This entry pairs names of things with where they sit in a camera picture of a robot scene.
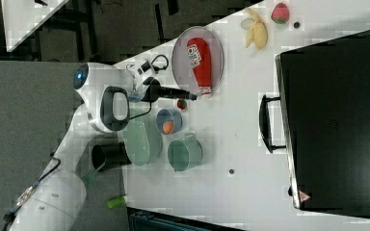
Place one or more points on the orange egg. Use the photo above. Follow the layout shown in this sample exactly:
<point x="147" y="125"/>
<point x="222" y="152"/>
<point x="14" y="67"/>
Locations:
<point x="168" y="127"/>

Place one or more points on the blue metal rail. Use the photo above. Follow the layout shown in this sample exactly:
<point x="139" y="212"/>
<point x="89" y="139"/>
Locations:
<point x="147" y="221"/>

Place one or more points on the green perforated colander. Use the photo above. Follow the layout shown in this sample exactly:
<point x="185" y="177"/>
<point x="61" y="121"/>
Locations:
<point x="142" y="140"/>

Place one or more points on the green pot with handle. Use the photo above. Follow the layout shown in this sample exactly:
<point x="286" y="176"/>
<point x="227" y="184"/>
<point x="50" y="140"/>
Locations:
<point x="185" y="153"/>

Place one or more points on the yellow plush banana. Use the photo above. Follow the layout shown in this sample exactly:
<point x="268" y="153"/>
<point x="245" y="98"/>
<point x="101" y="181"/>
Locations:
<point x="256" y="30"/>

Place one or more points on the blue bowl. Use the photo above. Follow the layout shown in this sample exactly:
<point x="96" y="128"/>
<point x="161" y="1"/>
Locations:
<point x="169" y="115"/>

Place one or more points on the green slotted spatula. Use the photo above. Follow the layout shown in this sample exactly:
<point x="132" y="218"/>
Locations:
<point x="89" y="178"/>

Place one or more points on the red plush strawberry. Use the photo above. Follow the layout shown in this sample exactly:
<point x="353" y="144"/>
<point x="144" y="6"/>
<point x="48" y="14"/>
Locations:
<point x="280" y="13"/>

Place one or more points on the small red tomato toy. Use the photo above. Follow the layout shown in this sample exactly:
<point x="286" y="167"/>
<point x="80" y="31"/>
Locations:
<point x="181" y="104"/>

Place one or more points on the black toaster oven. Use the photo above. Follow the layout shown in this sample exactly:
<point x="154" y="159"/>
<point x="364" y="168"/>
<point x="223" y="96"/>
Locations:
<point x="324" y="95"/>

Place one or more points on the black cylindrical container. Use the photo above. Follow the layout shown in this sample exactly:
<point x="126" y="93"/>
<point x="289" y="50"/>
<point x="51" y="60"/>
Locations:
<point x="107" y="156"/>

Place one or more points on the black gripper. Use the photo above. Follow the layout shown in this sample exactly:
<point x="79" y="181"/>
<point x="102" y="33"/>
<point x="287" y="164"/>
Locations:
<point x="152" y="87"/>

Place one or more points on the grey oval plate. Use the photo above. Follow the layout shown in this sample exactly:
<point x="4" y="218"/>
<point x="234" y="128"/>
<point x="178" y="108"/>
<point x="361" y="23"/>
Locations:
<point x="181" y="67"/>

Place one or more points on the red plush ketchup bottle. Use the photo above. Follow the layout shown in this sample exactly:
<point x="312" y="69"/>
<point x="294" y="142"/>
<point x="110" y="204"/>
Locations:
<point x="200" y="60"/>

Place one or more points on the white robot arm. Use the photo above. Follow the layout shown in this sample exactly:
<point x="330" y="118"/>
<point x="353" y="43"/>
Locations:
<point x="55" y="200"/>

